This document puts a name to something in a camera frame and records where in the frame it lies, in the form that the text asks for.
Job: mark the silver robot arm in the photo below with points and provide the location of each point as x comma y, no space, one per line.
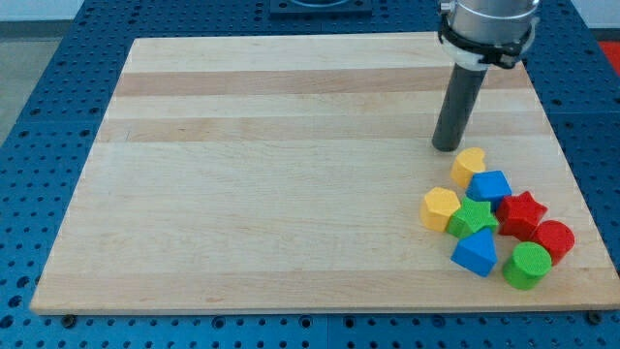
478,34

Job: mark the green star block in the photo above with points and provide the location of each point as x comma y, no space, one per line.
472,217

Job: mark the red star block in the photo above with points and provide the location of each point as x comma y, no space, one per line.
519,216

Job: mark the light wooden board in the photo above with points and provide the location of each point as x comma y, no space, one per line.
284,174

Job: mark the yellow hexagon block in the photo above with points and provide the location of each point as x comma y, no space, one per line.
437,207

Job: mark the yellow heart block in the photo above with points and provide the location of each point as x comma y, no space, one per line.
467,163

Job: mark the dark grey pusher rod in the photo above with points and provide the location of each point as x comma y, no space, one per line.
462,93

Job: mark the blue pentagon block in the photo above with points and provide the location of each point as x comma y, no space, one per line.
490,187

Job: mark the blue triangle block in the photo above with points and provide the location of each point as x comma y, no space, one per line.
476,253

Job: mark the green cylinder block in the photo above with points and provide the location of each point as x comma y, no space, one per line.
527,266

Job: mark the red cylinder block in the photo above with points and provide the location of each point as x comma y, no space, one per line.
556,238

